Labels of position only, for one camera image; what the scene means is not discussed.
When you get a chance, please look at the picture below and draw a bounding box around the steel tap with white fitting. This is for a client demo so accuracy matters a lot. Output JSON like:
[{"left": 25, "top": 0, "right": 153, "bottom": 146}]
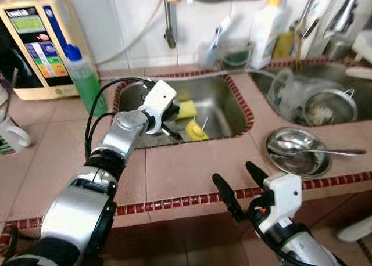
[{"left": 159, "top": 0, "right": 191, "bottom": 50}]

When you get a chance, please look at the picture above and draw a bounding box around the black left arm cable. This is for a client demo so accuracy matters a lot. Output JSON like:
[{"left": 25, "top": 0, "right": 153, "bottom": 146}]
[{"left": 83, "top": 76, "right": 153, "bottom": 161}]

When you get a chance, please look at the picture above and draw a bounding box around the steel sink faucet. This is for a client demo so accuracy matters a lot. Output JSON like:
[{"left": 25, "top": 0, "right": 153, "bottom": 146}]
[{"left": 292, "top": 0, "right": 362, "bottom": 59}]

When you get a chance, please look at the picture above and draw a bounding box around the round steel plate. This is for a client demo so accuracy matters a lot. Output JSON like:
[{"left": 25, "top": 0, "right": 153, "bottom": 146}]
[{"left": 266, "top": 127, "right": 332, "bottom": 179}]

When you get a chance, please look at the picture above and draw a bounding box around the clear plastic tub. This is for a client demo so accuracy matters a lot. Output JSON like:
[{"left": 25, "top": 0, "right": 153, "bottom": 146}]
[{"left": 219, "top": 39, "right": 254, "bottom": 69}]

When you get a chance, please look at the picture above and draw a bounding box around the bright yellow sponge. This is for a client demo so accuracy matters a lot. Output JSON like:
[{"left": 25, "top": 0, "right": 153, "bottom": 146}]
[{"left": 174, "top": 100, "right": 199, "bottom": 121}]

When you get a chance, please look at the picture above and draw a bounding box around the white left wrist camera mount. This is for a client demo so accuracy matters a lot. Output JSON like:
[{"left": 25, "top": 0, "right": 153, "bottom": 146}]
[{"left": 138, "top": 80, "right": 178, "bottom": 134}]

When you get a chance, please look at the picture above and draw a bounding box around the cream water ionizer machine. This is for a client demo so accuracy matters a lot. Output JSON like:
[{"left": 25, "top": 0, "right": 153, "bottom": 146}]
[{"left": 0, "top": 0, "right": 98, "bottom": 102}]

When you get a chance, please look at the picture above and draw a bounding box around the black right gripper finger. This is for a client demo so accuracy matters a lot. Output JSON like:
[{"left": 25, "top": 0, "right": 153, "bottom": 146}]
[
  {"left": 211, "top": 173, "right": 248, "bottom": 223},
  {"left": 245, "top": 160, "right": 270, "bottom": 189}
]

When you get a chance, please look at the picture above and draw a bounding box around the green soap bottle blue cap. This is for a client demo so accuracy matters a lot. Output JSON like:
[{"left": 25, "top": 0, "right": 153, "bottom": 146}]
[{"left": 62, "top": 43, "right": 110, "bottom": 117}]

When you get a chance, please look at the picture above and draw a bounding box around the white water hose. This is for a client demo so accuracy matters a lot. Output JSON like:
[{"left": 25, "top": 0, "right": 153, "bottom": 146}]
[{"left": 95, "top": 0, "right": 167, "bottom": 68}]

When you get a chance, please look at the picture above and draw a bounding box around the small clear cup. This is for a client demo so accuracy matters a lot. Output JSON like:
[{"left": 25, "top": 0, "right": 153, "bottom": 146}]
[{"left": 197, "top": 39, "right": 219, "bottom": 69}]

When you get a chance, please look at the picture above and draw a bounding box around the white printed mug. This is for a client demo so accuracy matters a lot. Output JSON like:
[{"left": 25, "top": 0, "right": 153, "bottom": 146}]
[{"left": 0, "top": 111, "right": 33, "bottom": 157}]

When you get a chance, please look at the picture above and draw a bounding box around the small steel cup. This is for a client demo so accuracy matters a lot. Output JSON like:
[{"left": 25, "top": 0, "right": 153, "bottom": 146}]
[{"left": 322, "top": 37, "right": 353, "bottom": 62}]

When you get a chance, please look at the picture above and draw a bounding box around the steel spoon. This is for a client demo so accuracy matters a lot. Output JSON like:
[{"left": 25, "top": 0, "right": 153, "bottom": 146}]
[{"left": 267, "top": 138, "right": 368, "bottom": 160}]

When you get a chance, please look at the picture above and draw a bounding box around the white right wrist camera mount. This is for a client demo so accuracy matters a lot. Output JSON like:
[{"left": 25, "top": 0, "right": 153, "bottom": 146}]
[{"left": 258, "top": 172, "right": 303, "bottom": 233}]

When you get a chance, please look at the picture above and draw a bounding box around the pale flat spatula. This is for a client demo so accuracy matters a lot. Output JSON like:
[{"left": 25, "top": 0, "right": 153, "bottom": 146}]
[{"left": 345, "top": 65, "right": 372, "bottom": 82}]

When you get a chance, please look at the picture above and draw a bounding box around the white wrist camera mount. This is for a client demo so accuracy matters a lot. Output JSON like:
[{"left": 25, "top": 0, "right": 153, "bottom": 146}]
[
  {"left": 138, "top": 80, "right": 178, "bottom": 134},
  {"left": 258, "top": 172, "right": 303, "bottom": 233}
]

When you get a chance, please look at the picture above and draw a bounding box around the white bottle yellow cap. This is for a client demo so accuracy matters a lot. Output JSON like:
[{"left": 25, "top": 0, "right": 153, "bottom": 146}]
[{"left": 248, "top": 0, "right": 287, "bottom": 70}]

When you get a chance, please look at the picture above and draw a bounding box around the white bottle green cap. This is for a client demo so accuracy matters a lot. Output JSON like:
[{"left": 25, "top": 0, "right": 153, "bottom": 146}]
[{"left": 299, "top": 0, "right": 334, "bottom": 59}]

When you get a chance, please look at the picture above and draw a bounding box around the steel sink basin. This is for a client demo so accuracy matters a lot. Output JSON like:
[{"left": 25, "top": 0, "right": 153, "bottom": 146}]
[
  {"left": 112, "top": 73, "right": 255, "bottom": 149},
  {"left": 249, "top": 62, "right": 372, "bottom": 128}
]

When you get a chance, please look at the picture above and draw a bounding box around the mustard yellow sponge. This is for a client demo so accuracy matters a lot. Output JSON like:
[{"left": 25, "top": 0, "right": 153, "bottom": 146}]
[{"left": 273, "top": 31, "right": 296, "bottom": 61}]

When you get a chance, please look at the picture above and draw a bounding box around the clear plastic container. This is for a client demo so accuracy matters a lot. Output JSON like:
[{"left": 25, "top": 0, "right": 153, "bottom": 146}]
[{"left": 351, "top": 30, "right": 372, "bottom": 64}]

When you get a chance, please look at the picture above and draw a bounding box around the yellow plastic bowl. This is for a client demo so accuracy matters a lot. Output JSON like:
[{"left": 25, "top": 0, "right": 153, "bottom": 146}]
[{"left": 184, "top": 118, "right": 210, "bottom": 142}]

